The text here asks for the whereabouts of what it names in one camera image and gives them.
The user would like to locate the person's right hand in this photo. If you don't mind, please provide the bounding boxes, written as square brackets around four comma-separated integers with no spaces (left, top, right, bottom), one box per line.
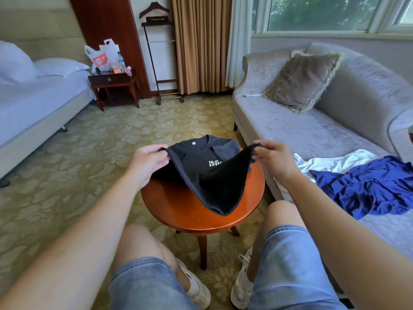
[252,139,302,185]

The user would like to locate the person's left hand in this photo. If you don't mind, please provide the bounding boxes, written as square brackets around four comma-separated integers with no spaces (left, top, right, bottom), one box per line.
[126,144,170,189]

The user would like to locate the white T-shirt dark print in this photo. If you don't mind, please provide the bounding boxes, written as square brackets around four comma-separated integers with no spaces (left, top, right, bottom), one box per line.
[293,149,379,185]

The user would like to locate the navy T-shirt white chest emblem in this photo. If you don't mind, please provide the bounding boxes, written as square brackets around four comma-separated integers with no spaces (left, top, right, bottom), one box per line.
[158,135,260,217]

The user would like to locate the plain royal blue T-shirt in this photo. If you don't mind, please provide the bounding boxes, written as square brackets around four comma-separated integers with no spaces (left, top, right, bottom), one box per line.
[310,155,413,221]

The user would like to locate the person's left forearm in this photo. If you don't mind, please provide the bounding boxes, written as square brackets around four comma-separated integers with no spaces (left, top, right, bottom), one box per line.
[0,176,142,310]

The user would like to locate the person's right forearm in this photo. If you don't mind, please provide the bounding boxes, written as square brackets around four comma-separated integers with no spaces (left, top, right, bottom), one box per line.
[284,172,413,310]

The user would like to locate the person's right leg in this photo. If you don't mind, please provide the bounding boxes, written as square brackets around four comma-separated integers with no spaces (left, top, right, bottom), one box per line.
[247,200,305,282]

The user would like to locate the grey velvet chaise sofa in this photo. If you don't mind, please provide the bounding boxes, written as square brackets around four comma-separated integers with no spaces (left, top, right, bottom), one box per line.
[231,42,413,298]

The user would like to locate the round wooden table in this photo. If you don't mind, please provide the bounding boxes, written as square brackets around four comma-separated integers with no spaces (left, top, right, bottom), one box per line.
[141,158,266,270]

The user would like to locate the brown fringed cushion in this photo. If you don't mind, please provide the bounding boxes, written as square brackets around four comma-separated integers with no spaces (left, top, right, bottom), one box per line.
[263,50,346,114]

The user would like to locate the dark wooden nightstand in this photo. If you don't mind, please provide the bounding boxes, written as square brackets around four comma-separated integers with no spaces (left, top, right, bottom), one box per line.
[87,72,142,112]

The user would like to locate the blue denim shorts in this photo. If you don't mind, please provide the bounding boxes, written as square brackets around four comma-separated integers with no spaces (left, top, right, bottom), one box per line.
[108,224,347,310]

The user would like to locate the plain white plastic bag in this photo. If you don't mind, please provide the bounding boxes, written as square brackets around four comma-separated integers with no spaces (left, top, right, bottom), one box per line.
[100,38,127,72]

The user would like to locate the white plastic bag red print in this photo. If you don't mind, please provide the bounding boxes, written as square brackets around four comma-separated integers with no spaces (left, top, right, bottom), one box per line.
[84,45,109,70]

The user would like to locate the white bed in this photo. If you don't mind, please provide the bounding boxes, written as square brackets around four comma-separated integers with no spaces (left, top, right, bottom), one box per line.
[0,40,96,189]

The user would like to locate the white sheer curtain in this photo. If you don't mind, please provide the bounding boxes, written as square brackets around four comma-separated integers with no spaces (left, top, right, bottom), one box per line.
[225,0,254,89]

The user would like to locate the white pillow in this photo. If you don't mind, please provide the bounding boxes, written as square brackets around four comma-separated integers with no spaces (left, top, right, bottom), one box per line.
[34,57,91,78]

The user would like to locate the white sneaker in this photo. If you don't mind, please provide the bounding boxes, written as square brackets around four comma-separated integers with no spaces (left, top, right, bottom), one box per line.
[176,258,212,310]
[230,247,254,310]

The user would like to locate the beige curtain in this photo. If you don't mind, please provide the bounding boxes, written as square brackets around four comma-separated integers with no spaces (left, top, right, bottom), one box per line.
[170,0,233,96]

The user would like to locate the black valet stand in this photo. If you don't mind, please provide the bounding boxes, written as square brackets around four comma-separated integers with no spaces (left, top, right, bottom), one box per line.
[139,2,185,106]

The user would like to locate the white framed window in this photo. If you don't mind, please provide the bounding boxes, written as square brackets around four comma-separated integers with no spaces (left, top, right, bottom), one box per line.
[252,0,413,39]

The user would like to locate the beige padded headboard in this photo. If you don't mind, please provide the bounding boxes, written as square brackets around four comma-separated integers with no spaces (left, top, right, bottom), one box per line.
[0,9,85,62]

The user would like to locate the white duvet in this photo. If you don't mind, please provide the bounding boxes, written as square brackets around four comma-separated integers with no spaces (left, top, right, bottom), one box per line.
[0,40,38,86]

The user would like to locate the dark wooden wall panel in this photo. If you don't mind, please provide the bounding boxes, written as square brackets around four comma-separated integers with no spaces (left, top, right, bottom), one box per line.
[69,0,152,99]

